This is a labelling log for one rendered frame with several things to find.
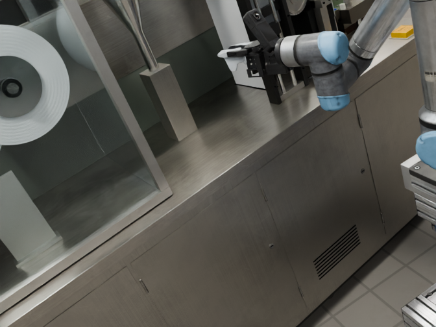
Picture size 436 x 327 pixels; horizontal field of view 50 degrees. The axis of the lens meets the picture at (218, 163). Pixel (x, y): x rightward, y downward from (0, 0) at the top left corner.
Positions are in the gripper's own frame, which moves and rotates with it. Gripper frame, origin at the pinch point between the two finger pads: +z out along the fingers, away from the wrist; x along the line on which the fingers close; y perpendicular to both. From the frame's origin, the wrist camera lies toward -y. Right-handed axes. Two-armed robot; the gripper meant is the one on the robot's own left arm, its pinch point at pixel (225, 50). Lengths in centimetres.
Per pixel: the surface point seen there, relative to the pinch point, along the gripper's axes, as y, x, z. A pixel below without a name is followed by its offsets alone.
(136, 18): -12.4, 4.1, 38.5
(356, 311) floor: 121, 31, -6
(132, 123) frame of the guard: 11.0, -26.2, 16.7
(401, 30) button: 20, 84, -15
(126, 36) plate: -6, 15, 62
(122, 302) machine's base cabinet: 59, -48, 21
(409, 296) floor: 119, 45, -23
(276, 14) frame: -0.7, 38.6, 8.7
